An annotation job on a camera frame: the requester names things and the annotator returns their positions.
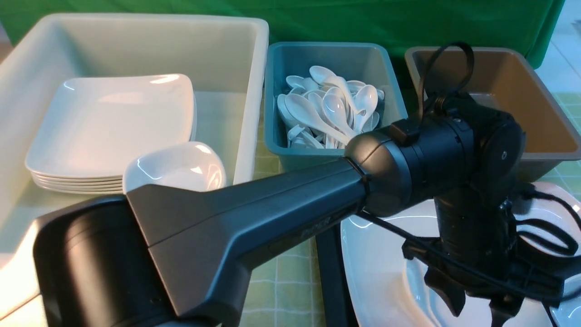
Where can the large white plastic tub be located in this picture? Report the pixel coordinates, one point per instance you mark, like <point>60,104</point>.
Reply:
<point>224,57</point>

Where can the teal plastic bin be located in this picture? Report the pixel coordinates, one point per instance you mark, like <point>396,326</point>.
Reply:
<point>365,62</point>

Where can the brown plastic bin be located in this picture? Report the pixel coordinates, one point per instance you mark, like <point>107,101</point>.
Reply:
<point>504,80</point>

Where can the pile of white spoons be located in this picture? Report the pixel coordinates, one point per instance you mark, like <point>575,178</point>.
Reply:
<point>325,111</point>

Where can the stack of white bowls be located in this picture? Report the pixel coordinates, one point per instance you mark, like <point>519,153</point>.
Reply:
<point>191,165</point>

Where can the black serving tray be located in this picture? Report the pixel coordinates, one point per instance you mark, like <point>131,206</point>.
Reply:
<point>335,293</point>

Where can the green checkered tablecloth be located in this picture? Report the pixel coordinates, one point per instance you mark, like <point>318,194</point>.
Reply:
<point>286,291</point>

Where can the stack of white plates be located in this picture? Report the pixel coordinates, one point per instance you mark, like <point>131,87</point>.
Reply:
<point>95,127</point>

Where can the green backdrop cloth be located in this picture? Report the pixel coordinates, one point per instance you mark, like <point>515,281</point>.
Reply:
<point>522,25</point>

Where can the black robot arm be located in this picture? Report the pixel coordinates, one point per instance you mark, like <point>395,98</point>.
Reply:
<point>445,184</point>

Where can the large white square plate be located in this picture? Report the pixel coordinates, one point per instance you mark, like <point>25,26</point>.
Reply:
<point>387,290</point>

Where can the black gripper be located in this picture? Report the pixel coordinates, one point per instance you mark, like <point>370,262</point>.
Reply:
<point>485,252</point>

